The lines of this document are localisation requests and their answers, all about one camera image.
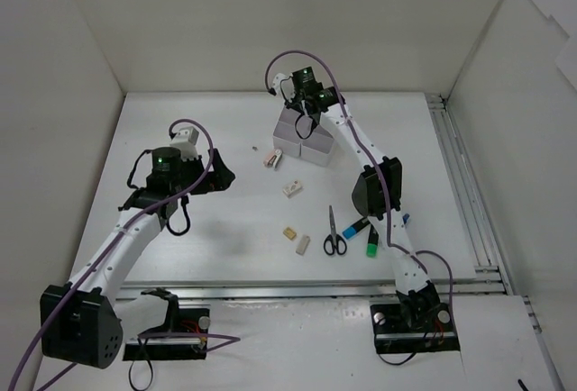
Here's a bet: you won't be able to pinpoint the white divided organizer right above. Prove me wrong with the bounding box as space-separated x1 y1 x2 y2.
300 126 336 167

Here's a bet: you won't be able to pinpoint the black handled scissors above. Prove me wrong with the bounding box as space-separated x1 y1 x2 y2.
323 205 348 257

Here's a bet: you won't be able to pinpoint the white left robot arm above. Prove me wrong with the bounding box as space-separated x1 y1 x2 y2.
40 147 235 368

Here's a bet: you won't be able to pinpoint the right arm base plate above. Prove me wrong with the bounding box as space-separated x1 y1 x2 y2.
370 303 461 355

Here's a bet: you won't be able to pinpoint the aluminium rail frame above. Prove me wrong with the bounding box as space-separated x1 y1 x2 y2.
67 93 542 333

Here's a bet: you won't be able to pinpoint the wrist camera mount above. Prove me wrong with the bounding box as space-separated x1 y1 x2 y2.
169 127 199 161
270 73 295 102

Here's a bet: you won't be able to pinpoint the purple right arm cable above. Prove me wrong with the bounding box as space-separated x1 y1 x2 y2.
264 50 454 311

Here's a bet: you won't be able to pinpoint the green highlighter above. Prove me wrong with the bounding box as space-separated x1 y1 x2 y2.
366 224 380 259

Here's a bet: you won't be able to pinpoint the blue highlighter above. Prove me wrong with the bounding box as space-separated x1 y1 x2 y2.
342 218 370 240

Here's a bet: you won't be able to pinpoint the white divided organizer left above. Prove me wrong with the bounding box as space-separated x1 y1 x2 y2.
272 108 308 158

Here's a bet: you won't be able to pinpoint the beige long eraser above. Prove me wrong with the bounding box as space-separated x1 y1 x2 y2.
296 235 310 256

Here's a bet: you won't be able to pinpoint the tan small eraser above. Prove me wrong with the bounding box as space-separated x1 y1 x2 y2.
283 227 297 240

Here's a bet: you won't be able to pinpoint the pink white stapler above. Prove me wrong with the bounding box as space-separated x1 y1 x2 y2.
263 148 283 170

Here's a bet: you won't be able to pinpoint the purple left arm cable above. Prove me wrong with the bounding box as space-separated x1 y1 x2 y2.
8 119 241 391

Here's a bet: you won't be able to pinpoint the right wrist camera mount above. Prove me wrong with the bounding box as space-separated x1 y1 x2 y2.
270 73 295 102

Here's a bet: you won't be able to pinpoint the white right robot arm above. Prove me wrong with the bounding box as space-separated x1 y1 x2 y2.
285 67 440 330

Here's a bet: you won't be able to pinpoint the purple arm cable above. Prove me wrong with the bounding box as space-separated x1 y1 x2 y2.
264 50 454 311
8 119 241 391

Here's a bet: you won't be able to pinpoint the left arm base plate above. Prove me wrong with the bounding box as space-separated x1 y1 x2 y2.
122 305 211 361

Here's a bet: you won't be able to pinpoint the white divided organizer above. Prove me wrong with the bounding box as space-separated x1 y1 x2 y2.
300 126 336 167
272 108 308 158

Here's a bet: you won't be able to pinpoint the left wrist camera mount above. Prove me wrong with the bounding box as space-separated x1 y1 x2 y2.
169 127 199 161

